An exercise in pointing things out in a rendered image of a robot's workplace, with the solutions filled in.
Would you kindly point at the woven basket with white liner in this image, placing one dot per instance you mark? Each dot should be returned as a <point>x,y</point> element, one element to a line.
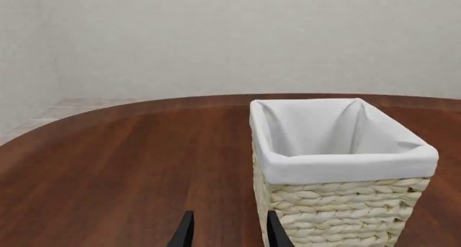
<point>345,160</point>

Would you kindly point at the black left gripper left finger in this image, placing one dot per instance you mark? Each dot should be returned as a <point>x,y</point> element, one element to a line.
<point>184,232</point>

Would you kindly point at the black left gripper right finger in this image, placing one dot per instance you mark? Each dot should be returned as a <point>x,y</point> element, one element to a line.
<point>277,232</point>

